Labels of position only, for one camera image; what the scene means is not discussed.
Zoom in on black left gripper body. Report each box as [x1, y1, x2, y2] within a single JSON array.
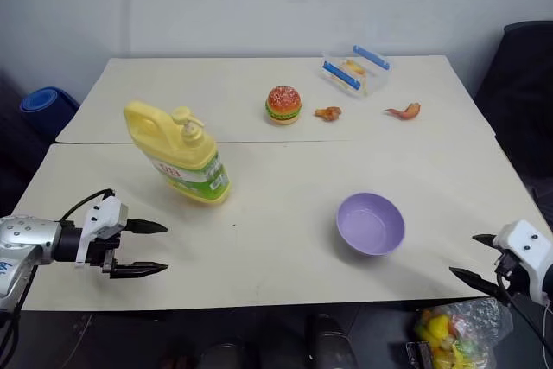
[[85, 219, 133, 280]]

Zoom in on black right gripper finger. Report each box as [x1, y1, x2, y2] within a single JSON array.
[[448, 266, 513, 307], [472, 233, 499, 251]]

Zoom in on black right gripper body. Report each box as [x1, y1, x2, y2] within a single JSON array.
[[494, 251, 536, 296]]

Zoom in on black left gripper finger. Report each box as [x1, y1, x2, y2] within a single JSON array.
[[128, 218, 169, 236], [109, 261, 170, 281]]

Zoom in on yellow detergent bottle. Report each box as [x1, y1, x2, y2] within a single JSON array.
[[123, 100, 232, 206]]

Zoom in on purple plastic bowl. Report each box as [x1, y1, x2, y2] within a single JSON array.
[[335, 192, 407, 258]]

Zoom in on clear bag of toy food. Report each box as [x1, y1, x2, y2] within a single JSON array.
[[405, 297, 513, 369]]

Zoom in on blue rolled foam mat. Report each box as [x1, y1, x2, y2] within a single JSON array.
[[19, 86, 81, 117]]

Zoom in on black chair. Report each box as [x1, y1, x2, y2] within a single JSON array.
[[474, 21, 553, 226]]

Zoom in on dark rounded shape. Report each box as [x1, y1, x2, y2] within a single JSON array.
[[304, 313, 358, 369]]

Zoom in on toy hamburger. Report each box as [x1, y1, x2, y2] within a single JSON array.
[[264, 86, 302, 126]]

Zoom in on clear container with blue clips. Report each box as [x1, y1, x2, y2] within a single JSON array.
[[319, 44, 393, 100]]

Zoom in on toy fried chicken piece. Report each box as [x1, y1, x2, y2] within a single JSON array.
[[313, 106, 343, 122]]

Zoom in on toy french fries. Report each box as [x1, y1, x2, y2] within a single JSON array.
[[339, 59, 366, 81]]

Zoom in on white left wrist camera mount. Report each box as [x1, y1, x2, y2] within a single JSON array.
[[73, 195, 130, 268]]

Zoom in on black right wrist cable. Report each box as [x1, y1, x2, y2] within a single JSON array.
[[495, 272, 553, 357]]

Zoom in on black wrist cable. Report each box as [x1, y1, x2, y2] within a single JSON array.
[[59, 188, 117, 224], [495, 272, 553, 357]]

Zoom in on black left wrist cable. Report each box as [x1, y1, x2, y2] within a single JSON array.
[[59, 188, 117, 224]]

